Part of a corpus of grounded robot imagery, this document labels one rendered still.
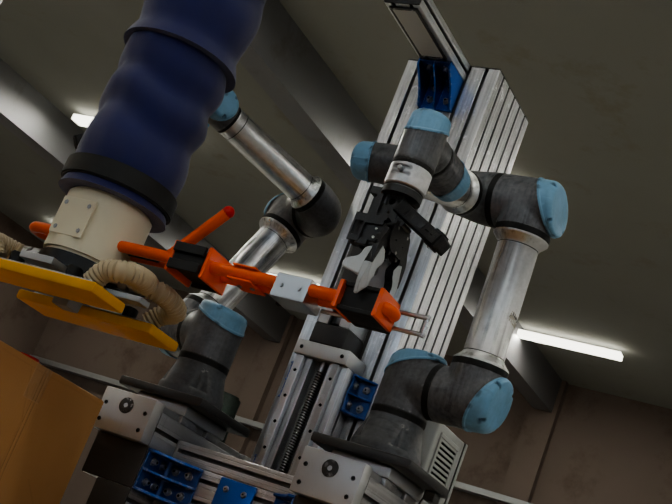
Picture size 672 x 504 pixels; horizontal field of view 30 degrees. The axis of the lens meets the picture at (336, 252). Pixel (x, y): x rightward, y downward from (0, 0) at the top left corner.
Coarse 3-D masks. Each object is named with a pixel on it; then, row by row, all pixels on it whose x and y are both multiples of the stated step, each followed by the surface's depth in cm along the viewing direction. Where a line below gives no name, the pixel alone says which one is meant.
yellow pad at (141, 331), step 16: (32, 304) 246; (48, 304) 241; (64, 320) 249; (80, 320) 243; (96, 320) 236; (112, 320) 233; (128, 320) 232; (128, 336) 239; (144, 336) 233; (160, 336) 232
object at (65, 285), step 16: (16, 256) 229; (0, 272) 227; (16, 272) 222; (32, 272) 220; (48, 272) 219; (80, 272) 223; (32, 288) 230; (48, 288) 224; (64, 288) 219; (80, 288) 214; (96, 288) 214; (96, 304) 221; (112, 304) 218
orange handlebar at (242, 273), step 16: (32, 224) 242; (48, 224) 240; (144, 256) 228; (160, 256) 225; (224, 272) 218; (240, 272) 217; (256, 272) 216; (240, 288) 221; (256, 288) 217; (320, 288) 209; (320, 304) 213; (384, 304) 203
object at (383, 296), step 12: (348, 288) 206; (372, 288) 204; (384, 288) 202; (336, 300) 205; (348, 300) 205; (360, 300) 204; (372, 300) 204; (384, 300) 203; (348, 312) 205; (360, 312) 203; (372, 312) 201; (360, 324) 209; (372, 324) 206; (384, 324) 204
